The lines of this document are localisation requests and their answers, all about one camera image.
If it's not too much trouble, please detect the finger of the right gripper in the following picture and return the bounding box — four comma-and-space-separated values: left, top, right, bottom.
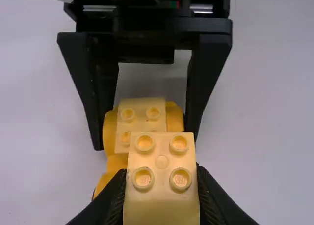
183, 33, 233, 135
56, 32, 120, 151

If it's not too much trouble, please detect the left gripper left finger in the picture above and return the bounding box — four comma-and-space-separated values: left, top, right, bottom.
64, 169, 130, 225

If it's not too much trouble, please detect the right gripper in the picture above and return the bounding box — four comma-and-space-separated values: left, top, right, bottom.
63, 0, 233, 64

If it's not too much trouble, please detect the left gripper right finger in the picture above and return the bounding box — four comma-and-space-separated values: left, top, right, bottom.
196, 162, 256, 225

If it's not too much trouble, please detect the yellow toy car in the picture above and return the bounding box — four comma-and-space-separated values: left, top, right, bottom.
90, 96, 185, 203

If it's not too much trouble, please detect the pale yellow toy brick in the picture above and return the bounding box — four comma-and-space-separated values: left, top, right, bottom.
122, 131, 200, 225

